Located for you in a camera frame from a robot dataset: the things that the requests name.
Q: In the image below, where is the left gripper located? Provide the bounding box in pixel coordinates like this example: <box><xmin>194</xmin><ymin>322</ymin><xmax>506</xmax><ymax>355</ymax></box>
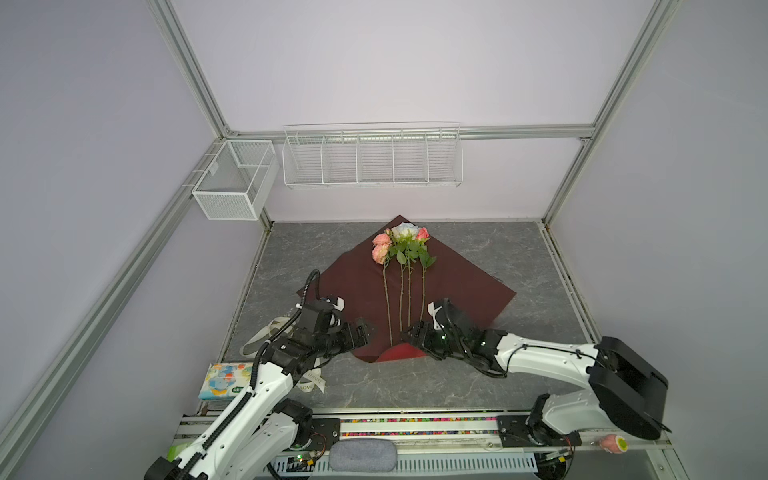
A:
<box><xmin>314</xmin><ymin>317</ymin><xmax>376</xmax><ymax>358</ymax></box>

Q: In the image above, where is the red wrapping paper sheet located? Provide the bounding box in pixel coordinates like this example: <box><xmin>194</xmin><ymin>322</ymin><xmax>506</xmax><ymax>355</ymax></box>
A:
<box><xmin>315</xmin><ymin>237</ymin><xmax>516</xmax><ymax>363</ymax></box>

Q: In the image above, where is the single pink fake rose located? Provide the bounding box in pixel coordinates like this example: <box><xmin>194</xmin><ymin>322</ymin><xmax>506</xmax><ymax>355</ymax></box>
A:
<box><xmin>416</xmin><ymin>227</ymin><xmax>435</xmax><ymax>320</ymax></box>

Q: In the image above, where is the double pink fake rose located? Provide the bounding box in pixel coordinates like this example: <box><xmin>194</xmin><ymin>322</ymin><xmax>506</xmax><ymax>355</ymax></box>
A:
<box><xmin>372</xmin><ymin>229</ymin><xmax>394</xmax><ymax>346</ymax></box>

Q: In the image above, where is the cream fake rose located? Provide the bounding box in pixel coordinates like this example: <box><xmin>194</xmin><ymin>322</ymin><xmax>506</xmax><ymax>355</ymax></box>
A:
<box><xmin>389</xmin><ymin>224</ymin><xmax>406</xmax><ymax>329</ymax></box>

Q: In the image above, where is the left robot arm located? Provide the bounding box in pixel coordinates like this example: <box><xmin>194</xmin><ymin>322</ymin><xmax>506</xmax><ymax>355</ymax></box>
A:
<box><xmin>144</xmin><ymin>297</ymin><xmax>376</xmax><ymax>479</ymax></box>

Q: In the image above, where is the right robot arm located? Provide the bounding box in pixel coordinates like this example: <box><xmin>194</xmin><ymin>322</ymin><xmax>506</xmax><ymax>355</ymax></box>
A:
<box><xmin>401</xmin><ymin>299</ymin><xmax>669</xmax><ymax>446</ymax></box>

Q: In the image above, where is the cream ribbon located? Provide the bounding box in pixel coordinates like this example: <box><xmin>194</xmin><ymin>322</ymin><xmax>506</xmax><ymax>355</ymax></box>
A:
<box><xmin>239</xmin><ymin>317</ymin><xmax>326</xmax><ymax>393</ymax></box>

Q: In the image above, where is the grey foam pad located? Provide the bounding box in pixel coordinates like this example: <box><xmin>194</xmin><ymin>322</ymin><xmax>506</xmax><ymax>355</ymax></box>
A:
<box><xmin>329</xmin><ymin>438</ymin><xmax>398</xmax><ymax>473</ymax></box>

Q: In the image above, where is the white mesh box basket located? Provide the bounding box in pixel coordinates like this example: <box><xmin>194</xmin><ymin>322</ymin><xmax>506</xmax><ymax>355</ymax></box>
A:
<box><xmin>192</xmin><ymin>140</ymin><xmax>279</xmax><ymax>221</ymax></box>

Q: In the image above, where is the green white packet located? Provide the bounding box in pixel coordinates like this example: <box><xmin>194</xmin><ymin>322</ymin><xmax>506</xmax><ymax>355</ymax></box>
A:
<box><xmin>166</xmin><ymin>442</ymin><xmax>189</xmax><ymax>461</ymax></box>

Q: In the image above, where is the pink round object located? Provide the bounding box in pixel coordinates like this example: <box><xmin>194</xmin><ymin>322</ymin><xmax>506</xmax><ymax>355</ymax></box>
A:
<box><xmin>598</xmin><ymin>434</ymin><xmax>629</xmax><ymax>454</ymax></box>

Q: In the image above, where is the white wire shelf basket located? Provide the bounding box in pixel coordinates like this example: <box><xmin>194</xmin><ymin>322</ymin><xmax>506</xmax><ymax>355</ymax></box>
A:
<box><xmin>282</xmin><ymin>122</ymin><xmax>464</xmax><ymax>188</ymax></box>

